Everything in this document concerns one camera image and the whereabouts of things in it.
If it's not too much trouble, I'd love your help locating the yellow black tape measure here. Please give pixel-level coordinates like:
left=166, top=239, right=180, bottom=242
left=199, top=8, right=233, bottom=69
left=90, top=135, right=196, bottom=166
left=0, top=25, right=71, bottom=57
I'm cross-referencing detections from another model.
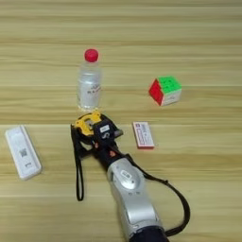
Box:
left=69, top=110, right=110, bottom=202

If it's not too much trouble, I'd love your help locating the white rectangular device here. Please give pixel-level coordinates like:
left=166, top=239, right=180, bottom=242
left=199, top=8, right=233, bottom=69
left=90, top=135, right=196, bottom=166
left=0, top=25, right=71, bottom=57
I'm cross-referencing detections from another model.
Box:
left=4, top=125, right=43, bottom=182

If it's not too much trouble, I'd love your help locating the red white small card box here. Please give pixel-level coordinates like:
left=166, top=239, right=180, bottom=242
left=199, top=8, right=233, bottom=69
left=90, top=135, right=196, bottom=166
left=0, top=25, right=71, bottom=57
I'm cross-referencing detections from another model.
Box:
left=132, top=121, right=156, bottom=150

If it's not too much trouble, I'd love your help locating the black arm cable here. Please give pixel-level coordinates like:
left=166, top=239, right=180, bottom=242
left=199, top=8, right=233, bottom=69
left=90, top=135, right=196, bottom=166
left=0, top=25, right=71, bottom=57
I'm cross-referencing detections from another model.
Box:
left=125, top=153, right=192, bottom=238

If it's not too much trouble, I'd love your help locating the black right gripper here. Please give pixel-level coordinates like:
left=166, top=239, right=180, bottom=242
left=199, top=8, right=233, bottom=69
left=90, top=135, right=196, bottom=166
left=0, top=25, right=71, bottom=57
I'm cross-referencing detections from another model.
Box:
left=71, top=113, right=135, bottom=174

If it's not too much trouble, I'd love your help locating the colourful Rubik's cube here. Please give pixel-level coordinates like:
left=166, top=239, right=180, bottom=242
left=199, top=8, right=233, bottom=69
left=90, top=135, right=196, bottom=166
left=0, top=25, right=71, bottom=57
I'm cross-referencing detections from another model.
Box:
left=147, top=75, right=182, bottom=107

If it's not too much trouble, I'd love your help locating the clear bottle red cap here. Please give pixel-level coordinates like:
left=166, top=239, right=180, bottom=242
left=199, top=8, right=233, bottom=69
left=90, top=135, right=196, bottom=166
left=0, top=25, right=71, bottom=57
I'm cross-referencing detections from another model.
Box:
left=77, top=48, right=103, bottom=112

